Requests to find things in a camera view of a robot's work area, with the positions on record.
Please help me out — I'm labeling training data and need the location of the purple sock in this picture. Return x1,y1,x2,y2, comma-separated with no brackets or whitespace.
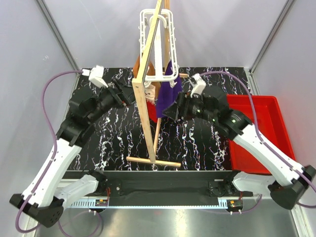
156,75,183,118

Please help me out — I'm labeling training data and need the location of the pink patterned sock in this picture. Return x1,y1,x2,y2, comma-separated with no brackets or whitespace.
145,82,160,123

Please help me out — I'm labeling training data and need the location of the orange brown sock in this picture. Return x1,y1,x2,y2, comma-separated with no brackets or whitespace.
132,55,156,85

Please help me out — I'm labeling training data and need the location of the wooden hanger stand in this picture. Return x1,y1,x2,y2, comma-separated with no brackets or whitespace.
126,0,187,168

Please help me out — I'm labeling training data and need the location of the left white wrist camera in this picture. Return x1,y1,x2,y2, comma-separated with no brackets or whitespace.
81,65,108,88

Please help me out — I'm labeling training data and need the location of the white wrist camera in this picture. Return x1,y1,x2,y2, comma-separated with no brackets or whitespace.
81,65,108,88
189,74,206,98

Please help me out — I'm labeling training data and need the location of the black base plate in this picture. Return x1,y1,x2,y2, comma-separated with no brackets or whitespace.
78,169,254,206

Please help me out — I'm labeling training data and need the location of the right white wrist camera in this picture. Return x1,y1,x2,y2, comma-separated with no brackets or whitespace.
189,74,206,98

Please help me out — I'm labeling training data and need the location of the white plastic clip hanger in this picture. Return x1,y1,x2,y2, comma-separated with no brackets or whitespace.
139,8,179,88

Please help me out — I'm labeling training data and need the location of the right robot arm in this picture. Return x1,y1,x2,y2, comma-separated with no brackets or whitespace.
162,86,316,210

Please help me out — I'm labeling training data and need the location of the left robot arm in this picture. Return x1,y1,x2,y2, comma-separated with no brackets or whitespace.
9,79,135,228

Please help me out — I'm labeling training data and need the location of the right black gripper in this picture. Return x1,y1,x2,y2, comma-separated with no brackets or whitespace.
162,92,217,122

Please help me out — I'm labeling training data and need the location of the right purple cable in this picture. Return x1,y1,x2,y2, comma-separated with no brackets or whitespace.
199,71,316,208

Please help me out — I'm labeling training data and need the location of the white slotted cable duct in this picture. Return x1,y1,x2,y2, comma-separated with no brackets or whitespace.
69,198,96,208

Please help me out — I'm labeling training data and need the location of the black marble pattern mat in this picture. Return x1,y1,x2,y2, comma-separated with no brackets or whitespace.
69,67,250,171

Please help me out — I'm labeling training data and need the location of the red plastic tray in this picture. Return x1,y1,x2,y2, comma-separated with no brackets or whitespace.
227,95,296,174

